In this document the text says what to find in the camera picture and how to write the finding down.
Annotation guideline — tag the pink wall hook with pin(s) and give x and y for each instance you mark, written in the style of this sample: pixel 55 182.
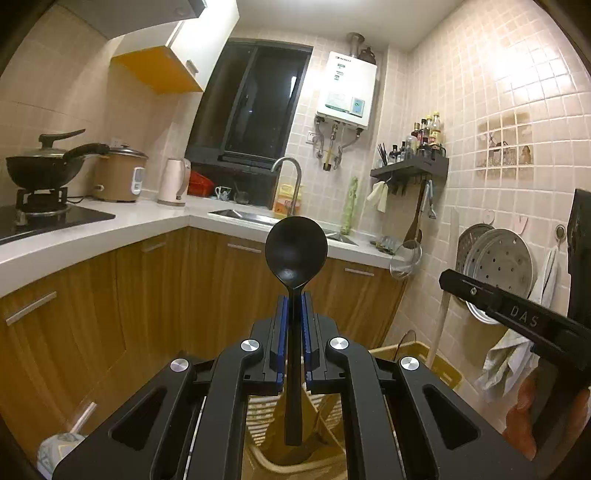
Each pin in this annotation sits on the pink wall hook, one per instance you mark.
pixel 488 218
pixel 521 224

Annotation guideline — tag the red plastic basket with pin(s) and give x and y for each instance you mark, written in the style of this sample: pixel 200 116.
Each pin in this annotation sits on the red plastic basket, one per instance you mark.
pixel 201 184

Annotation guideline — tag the wooden spoon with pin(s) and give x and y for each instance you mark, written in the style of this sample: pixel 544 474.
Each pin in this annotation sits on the wooden spoon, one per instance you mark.
pixel 323 415

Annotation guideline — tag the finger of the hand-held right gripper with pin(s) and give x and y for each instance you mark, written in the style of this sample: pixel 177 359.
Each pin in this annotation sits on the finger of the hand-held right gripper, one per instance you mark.
pixel 517 316
pixel 581 258

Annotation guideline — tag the metal exhaust pipe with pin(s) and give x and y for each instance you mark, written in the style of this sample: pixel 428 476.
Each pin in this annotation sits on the metal exhaust pipe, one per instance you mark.
pixel 355 44

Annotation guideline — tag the white water heater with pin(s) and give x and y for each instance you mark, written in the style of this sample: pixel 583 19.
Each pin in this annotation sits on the white water heater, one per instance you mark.
pixel 346 87

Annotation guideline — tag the round metal wall hook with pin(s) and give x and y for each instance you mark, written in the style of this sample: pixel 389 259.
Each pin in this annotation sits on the round metal wall hook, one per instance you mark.
pixel 561 233

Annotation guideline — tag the white hanging cloth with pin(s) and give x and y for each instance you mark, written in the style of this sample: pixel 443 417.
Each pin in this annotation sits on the white hanging cloth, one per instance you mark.
pixel 378 196

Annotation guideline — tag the steel faucet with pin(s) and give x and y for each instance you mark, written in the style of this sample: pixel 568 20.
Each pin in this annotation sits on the steel faucet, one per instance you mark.
pixel 298 184

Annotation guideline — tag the small dark bowl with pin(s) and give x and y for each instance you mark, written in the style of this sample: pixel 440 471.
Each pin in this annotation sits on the small dark bowl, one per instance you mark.
pixel 242 196

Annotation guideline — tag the metal kitchen tongs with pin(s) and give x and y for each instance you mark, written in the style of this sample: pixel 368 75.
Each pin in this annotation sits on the metal kitchen tongs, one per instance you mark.
pixel 430 198

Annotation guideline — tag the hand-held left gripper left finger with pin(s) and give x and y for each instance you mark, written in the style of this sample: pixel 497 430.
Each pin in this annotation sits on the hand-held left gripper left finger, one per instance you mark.
pixel 284 332

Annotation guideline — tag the black wall shelf rack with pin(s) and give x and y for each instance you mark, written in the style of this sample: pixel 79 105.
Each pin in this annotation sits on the black wall shelf rack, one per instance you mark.
pixel 415 168

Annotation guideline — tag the yellow detergent bottle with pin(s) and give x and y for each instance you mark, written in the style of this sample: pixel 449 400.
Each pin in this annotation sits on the yellow detergent bottle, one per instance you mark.
pixel 282 201

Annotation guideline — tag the green loofah scrubber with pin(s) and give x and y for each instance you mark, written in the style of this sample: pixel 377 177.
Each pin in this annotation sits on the green loofah scrubber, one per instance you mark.
pixel 349 207

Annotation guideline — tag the black gas stove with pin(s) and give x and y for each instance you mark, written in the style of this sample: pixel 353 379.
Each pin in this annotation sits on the black gas stove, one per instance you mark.
pixel 46 221

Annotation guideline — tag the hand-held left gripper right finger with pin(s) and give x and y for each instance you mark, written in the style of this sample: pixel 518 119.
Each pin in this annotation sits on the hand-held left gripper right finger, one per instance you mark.
pixel 307 332

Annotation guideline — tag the steel sink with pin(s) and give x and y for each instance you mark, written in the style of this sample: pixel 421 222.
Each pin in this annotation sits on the steel sink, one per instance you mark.
pixel 240 214

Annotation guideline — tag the white wall cabinet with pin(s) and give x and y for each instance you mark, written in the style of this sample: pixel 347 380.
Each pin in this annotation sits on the white wall cabinet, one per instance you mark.
pixel 152 69

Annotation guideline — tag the large metal steamer tray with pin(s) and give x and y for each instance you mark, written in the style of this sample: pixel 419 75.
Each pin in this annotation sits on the large metal steamer tray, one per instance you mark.
pixel 501 263

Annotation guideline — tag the metal mesh strainer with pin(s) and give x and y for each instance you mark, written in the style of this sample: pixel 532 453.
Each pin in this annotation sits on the metal mesh strainer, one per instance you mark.
pixel 406 261

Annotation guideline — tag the yellow plastic utensil basket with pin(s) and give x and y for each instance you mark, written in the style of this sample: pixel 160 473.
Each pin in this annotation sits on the yellow plastic utensil basket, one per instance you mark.
pixel 448 376

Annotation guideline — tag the small metal steamer tray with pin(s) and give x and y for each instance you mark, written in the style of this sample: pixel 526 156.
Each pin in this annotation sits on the small metal steamer tray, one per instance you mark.
pixel 466 244

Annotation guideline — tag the patterned table cloth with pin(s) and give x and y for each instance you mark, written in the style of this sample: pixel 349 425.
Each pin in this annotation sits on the patterned table cloth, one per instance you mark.
pixel 55 454

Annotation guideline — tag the person's right hand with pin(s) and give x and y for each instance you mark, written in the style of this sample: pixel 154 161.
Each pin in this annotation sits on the person's right hand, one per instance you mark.
pixel 519 415

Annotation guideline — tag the white patterned cup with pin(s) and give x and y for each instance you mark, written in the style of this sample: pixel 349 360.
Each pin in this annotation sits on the white patterned cup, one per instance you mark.
pixel 222 194

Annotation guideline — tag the grey hanging towel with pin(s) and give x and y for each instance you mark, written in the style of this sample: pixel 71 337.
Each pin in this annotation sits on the grey hanging towel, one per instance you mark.
pixel 503 364

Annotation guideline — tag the white electric kettle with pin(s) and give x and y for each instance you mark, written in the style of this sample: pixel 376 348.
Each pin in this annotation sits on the white electric kettle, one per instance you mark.
pixel 171 182

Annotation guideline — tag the black wok with lid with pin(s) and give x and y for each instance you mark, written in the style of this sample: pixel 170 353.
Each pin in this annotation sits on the black wok with lid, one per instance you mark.
pixel 41 168

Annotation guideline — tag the dark window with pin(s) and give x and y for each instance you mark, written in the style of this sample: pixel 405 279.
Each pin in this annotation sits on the dark window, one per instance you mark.
pixel 249 101

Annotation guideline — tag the brown rice cooker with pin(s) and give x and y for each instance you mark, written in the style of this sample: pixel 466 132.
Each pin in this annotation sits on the brown rice cooker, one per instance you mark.
pixel 115 175

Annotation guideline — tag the dark chopsticks bundle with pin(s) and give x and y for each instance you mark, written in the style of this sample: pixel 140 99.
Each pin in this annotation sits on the dark chopsticks bundle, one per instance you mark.
pixel 383 154

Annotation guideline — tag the wooden base cabinet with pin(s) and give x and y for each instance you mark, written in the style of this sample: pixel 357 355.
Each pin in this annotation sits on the wooden base cabinet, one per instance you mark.
pixel 92 300

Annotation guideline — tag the black spoon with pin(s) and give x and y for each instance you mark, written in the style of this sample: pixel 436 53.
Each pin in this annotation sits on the black spoon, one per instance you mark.
pixel 295 244

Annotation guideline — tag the dark dish sponge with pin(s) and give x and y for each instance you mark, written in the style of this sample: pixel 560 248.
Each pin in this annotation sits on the dark dish sponge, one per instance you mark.
pixel 387 244

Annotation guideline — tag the row of condiment bottles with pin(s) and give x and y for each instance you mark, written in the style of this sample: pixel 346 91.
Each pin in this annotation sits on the row of condiment bottles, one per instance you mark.
pixel 427 134

